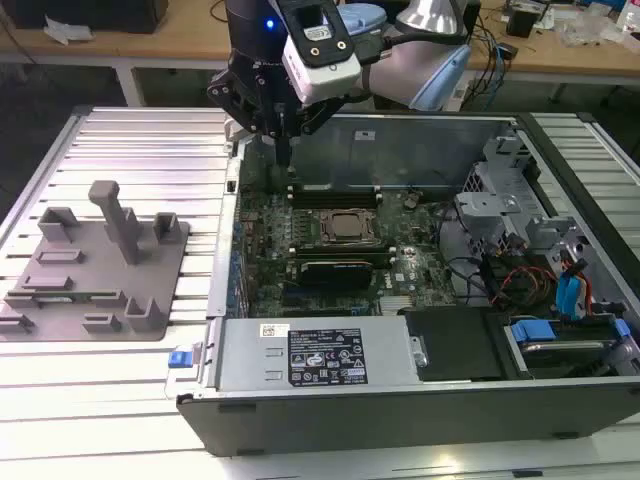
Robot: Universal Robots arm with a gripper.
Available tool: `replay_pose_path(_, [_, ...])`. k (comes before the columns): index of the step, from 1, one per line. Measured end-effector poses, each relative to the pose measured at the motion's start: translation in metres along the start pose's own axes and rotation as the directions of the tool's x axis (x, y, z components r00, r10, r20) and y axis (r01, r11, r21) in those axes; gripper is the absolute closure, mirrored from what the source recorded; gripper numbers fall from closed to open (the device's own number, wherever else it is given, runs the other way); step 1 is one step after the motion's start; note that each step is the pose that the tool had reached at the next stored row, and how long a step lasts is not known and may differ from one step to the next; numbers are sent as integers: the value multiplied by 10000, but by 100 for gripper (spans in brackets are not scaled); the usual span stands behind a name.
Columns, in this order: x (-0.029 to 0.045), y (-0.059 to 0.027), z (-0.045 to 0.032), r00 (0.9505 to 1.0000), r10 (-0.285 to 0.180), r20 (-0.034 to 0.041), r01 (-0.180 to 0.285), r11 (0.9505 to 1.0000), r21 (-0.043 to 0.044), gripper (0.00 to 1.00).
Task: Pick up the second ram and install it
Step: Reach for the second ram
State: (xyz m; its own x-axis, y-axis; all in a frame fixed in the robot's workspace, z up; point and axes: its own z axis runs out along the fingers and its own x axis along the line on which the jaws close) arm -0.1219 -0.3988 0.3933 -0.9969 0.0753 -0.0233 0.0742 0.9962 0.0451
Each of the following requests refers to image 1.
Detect silver CPU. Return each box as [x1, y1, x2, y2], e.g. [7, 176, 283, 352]
[332, 215, 370, 239]

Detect metal drive cage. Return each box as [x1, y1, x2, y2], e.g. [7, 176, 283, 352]
[454, 134, 591, 261]

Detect red yellow wire bundle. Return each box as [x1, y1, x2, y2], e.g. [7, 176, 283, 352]
[487, 252, 561, 309]

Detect grey power supply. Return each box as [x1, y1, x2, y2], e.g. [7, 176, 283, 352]
[214, 319, 424, 394]

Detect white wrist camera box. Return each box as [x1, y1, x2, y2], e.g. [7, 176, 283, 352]
[281, 0, 362, 105]

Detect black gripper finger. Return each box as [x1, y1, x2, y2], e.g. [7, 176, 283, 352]
[284, 96, 342, 168]
[206, 71, 286, 168]

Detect clear plastic bags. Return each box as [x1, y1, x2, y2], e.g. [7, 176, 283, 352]
[559, 9, 621, 49]

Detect grey parts rack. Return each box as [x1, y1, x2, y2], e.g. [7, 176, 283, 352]
[0, 179, 194, 344]

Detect green motherboard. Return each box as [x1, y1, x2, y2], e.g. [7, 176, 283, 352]
[237, 189, 459, 319]

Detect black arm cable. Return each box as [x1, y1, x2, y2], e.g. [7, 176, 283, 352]
[358, 29, 469, 67]

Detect hard disk in blue carrier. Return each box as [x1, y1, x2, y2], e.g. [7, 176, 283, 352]
[503, 317, 631, 379]

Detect large black box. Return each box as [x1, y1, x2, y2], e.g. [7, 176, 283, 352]
[9, 0, 169, 34]

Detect white red package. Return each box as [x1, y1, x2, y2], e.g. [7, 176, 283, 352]
[617, 0, 640, 51]

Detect silver chipset heat sink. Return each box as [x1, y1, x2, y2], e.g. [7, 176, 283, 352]
[379, 294, 417, 314]

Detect black graphics card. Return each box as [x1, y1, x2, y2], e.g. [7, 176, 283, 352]
[298, 259, 375, 292]

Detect blue flat wire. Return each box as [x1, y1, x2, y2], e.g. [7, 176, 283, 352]
[556, 269, 590, 322]

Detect black PC case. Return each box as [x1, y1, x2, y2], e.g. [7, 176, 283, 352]
[175, 110, 640, 459]

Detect metal socket cover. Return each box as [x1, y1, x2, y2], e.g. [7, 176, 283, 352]
[319, 209, 382, 246]

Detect black RAM slot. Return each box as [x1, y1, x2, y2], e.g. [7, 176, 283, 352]
[289, 183, 382, 197]
[289, 195, 382, 210]

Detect crumpled white paper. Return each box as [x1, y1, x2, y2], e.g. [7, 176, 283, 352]
[43, 13, 95, 46]

